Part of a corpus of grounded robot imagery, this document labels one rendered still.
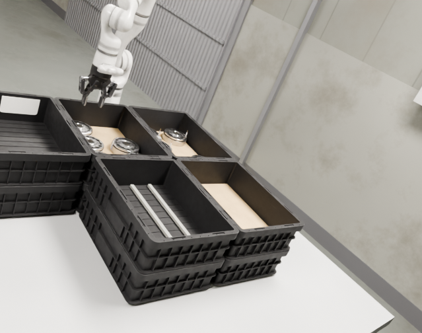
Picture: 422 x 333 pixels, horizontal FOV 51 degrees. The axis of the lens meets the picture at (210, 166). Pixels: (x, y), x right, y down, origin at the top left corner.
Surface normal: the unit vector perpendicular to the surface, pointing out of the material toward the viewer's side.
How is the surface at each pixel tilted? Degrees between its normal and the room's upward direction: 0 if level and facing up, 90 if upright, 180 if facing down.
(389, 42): 90
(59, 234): 0
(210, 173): 90
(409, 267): 90
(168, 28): 90
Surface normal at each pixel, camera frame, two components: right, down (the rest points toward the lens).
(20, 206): 0.54, 0.55
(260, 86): -0.71, 0.04
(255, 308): 0.36, -0.84
